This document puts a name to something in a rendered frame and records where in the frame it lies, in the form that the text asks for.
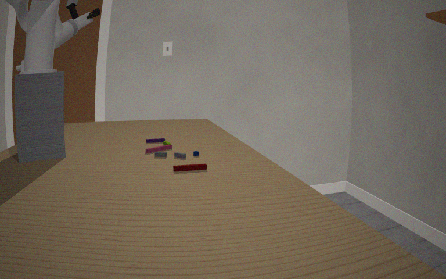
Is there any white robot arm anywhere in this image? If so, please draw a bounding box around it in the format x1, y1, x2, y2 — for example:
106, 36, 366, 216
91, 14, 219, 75
6, 0, 78, 74

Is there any pink rod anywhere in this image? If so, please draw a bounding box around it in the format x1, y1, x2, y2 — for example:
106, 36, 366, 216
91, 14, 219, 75
146, 145, 172, 153

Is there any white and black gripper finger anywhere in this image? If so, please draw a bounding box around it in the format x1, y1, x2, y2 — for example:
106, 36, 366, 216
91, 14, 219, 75
87, 8, 100, 19

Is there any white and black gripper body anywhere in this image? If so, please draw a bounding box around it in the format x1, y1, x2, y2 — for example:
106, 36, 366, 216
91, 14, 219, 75
74, 12, 93, 32

